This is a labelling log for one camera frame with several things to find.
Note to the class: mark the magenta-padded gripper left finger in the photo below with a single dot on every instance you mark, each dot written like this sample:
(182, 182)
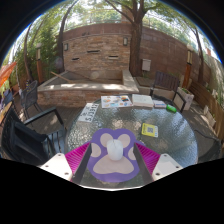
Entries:
(58, 165)

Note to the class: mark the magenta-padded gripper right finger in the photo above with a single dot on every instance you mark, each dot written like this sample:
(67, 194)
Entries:
(165, 165)

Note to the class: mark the white computer mouse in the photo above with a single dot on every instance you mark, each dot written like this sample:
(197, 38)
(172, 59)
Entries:
(115, 150)

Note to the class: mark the purple paw-shaped mouse pad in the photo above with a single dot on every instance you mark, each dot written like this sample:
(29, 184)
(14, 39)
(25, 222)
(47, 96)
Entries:
(111, 168)

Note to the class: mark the yellow printed card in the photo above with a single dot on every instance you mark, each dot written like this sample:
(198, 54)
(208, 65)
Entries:
(150, 130)

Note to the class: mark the black metal armchair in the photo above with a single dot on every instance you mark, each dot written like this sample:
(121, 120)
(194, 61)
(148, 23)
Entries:
(213, 146)
(26, 140)

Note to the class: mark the green plastic packet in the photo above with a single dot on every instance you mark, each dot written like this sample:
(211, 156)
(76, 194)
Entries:
(171, 108)

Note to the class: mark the white license plate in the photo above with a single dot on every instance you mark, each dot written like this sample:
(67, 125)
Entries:
(88, 112)

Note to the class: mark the white and blue box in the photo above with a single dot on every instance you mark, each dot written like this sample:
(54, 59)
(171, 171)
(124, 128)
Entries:
(159, 104)

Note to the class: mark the small white planter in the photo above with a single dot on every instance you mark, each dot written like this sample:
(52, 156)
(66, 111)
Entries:
(210, 117)

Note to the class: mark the flat white box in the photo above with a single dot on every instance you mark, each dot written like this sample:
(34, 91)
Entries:
(142, 100)

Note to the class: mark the white planter box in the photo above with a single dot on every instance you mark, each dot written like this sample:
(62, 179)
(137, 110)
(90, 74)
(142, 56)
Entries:
(186, 97)

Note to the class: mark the black mesh chair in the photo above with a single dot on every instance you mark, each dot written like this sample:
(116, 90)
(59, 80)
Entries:
(30, 96)

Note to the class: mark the stone raised basin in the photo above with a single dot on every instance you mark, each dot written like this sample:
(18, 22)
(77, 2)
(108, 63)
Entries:
(83, 95)

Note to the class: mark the colourful printed leaflet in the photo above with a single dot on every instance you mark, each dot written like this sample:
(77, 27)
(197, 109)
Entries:
(116, 101)

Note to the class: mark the dark slatted-back armchair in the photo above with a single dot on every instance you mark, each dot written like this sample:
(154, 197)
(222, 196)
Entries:
(166, 80)

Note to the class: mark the wooden stick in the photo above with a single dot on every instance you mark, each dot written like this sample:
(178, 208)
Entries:
(60, 76)

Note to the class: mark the orange parasol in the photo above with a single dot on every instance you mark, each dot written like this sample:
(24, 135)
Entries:
(6, 73)

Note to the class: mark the tree trunk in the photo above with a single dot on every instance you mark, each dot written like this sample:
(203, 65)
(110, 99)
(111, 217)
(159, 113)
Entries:
(136, 46)

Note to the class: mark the wooden lamp post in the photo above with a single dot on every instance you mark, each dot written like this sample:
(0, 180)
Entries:
(39, 66)
(188, 71)

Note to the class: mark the grey wall utility box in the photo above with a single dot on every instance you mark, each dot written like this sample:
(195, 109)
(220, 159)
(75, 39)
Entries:
(146, 65)

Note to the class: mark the black wall lamp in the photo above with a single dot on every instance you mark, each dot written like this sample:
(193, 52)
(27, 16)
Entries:
(66, 46)
(125, 41)

